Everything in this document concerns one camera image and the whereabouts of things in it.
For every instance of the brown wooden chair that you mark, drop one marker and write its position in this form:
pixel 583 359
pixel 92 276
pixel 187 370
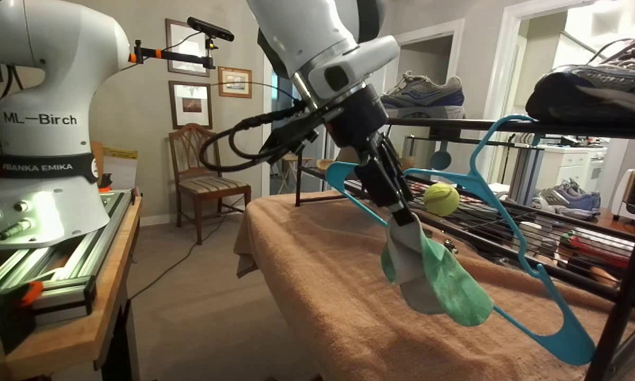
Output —
pixel 203 184

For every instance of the black and grey sneaker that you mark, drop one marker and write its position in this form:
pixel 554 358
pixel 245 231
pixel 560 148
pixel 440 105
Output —
pixel 600 86

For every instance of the small black clip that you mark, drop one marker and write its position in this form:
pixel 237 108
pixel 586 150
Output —
pixel 450 245

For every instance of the yellow tennis ball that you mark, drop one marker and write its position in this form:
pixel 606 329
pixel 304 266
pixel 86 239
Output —
pixel 440 199

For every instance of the teal plastic clothes hanger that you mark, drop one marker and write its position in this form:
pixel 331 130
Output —
pixel 542 331

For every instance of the dark framed picture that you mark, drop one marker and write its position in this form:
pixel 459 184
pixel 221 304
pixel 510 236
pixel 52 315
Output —
pixel 190 103

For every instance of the green cloth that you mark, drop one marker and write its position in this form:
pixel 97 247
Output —
pixel 444 288

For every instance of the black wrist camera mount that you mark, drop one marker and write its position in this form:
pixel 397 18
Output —
pixel 297 134

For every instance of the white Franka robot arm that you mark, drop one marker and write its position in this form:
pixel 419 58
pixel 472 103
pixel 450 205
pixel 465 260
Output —
pixel 43 105

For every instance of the tan towel table cover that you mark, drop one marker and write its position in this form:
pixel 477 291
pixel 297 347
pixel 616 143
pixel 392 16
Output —
pixel 331 297

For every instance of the white and blue sneaker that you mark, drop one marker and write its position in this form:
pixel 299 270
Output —
pixel 571 196

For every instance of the aluminium robot base rails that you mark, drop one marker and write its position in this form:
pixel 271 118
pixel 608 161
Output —
pixel 63 265

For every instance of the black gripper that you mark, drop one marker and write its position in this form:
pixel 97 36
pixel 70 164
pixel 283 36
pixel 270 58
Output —
pixel 361 118

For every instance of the grey and blue sneaker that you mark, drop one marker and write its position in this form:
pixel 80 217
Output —
pixel 431 89

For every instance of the small gold framed picture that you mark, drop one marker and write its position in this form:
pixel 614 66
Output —
pixel 235 80

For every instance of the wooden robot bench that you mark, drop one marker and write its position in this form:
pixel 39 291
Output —
pixel 86 325

